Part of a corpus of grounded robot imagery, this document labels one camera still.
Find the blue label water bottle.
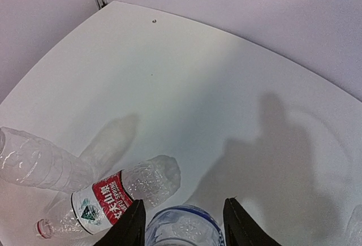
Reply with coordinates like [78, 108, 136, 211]
[145, 205, 226, 246]

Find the clear bottle green cap ring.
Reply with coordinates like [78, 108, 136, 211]
[0, 126, 96, 193]

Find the red label water bottle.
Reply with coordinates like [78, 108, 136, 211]
[34, 155, 181, 240]

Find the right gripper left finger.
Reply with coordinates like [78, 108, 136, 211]
[94, 200, 146, 246]

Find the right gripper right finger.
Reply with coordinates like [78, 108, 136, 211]
[223, 198, 281, 246]

